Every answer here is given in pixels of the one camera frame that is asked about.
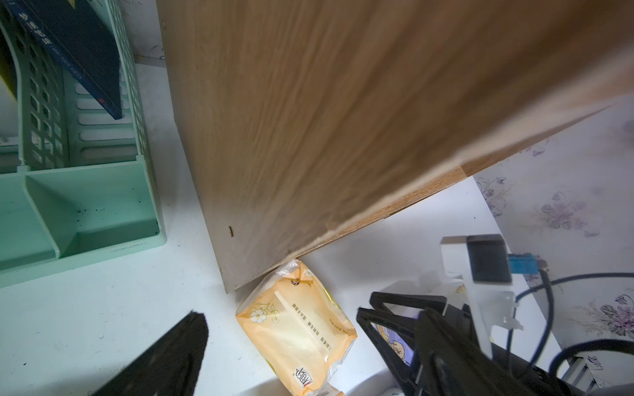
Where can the purple tissue pack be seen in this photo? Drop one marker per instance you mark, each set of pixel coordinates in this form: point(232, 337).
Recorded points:
point(396, 343)

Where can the green desk file organizer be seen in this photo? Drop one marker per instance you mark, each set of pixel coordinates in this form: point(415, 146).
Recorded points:
point(77, 186)

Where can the yellow tissue pack bottom shelf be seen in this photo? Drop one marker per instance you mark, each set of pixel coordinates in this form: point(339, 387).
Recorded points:
point(298, 328)

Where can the wooden three-tier shelf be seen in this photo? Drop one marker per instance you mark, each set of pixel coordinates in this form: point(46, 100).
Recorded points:
point(303, 121)

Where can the black tablet in organizer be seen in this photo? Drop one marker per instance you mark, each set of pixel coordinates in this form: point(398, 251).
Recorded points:
point(77, 38)

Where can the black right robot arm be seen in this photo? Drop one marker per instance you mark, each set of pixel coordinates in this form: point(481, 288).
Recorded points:
point(540, 382)

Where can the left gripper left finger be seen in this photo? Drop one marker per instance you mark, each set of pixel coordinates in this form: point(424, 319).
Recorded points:
point(171, 366)

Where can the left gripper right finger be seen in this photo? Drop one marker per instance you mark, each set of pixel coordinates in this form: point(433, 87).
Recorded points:
point(451, 362)

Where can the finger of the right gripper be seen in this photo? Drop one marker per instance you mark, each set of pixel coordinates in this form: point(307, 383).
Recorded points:
point(409, 377)

